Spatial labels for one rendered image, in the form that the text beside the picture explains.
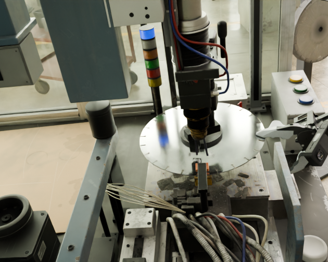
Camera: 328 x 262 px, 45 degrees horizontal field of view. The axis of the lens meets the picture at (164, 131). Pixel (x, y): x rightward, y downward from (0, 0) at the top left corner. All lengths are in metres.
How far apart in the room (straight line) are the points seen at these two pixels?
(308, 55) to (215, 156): 1.20
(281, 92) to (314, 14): 0.76
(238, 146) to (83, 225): 0.45
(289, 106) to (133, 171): 0.53
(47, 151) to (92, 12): 0.90
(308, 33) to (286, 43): 0.59
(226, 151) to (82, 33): 0.49
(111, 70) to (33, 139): 0.93
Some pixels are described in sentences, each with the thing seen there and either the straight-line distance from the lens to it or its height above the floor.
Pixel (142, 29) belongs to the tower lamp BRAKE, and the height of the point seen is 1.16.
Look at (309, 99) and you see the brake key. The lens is 1.29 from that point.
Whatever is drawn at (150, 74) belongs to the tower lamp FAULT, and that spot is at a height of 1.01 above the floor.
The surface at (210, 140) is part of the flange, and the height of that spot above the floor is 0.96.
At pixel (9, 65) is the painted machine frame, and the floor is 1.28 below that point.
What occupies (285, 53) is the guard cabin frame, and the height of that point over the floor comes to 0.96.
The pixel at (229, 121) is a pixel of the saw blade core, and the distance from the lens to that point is 1.10.
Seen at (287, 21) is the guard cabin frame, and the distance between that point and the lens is 1.42.
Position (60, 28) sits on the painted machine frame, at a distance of 0.69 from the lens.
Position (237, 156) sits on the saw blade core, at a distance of 0.98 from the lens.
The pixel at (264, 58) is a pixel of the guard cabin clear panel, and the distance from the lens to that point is 1.48.
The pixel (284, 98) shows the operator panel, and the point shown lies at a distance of 1.31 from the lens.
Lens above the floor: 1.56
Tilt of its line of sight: 34 degrees down
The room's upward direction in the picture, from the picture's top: 9 degrees counter-clockwise
